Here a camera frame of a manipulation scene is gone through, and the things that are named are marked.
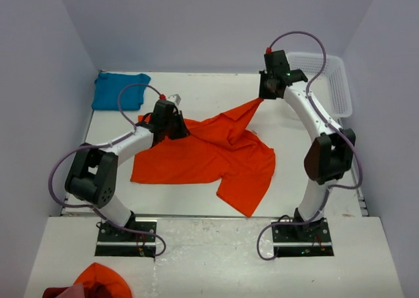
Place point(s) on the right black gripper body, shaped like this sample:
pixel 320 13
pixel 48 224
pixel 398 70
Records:
pixel 265 91

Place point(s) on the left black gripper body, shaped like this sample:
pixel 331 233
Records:
pixel 168 125

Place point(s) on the orange t shirt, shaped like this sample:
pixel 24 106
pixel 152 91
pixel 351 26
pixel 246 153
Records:
pixel 221 149

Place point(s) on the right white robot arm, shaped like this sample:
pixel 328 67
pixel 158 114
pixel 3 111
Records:
pixel 331 152

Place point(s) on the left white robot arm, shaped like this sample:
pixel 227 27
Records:
pixel 93 174

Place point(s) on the white plastic basket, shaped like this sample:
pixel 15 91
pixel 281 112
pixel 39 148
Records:
pixel 331 87

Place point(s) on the folded blue t shirt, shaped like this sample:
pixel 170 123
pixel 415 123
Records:
pixel 109 86

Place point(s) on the orange cloth in pile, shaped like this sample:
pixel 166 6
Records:
pixel 98 280

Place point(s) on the pink cloth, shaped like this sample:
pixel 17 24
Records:
pixel 75 291

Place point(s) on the dark red cloth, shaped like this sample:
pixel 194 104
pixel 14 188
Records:
pixel 52 292

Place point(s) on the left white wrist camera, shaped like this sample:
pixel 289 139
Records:
pixel 174 98

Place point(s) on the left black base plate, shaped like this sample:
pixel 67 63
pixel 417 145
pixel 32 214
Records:
pixel 112 242

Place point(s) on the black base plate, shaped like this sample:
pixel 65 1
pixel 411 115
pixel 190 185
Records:
pixel 112 242
pixel 313 240

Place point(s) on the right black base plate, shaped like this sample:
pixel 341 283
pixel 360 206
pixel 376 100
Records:
pixel 313 240

